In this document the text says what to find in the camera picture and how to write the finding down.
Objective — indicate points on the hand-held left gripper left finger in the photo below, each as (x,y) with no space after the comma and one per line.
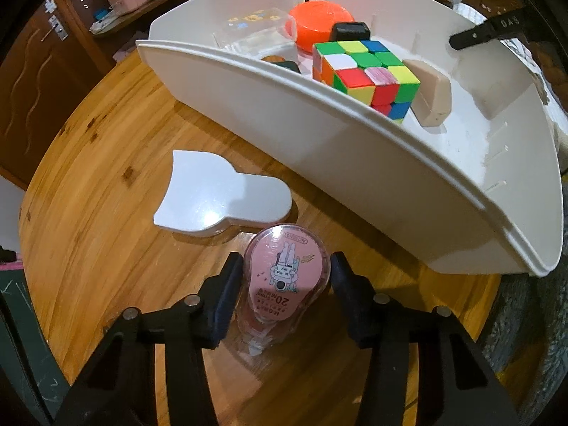
(226,306)

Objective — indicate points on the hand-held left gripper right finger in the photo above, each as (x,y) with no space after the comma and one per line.
(346,306)

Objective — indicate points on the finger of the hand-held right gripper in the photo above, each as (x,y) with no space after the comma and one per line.
(483,32)

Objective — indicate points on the pink correction tape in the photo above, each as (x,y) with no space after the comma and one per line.
(284,270)

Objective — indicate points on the beige power adapter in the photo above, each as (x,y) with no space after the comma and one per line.
(432,93)

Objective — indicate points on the black charger plug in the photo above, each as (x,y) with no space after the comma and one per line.
(350,31)

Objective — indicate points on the multicoloured puzzle cube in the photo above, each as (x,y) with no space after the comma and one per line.
(355,66)

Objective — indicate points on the white plastic bin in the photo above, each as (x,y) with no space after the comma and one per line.
(355,164)

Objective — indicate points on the orange round container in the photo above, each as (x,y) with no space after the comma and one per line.
(315,20)

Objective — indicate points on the clear plastic box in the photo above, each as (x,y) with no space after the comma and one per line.
(257,31)

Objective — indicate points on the white fan-shaped plastic piece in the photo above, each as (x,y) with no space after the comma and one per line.
(213,195)

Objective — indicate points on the grey fluffy rug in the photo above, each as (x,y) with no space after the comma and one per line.
(523,319)

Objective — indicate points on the brown wooden door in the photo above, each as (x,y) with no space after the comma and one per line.
(35,97)

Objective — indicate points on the wooden corner shelf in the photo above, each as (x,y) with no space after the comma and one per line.
(88,40)

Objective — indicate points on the small blue jar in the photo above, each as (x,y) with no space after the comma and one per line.
(103,13)

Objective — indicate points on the white door latch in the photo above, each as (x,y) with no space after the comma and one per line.
(50,5)

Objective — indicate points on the green chalkboard with pink frame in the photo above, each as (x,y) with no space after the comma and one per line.
(17,341)

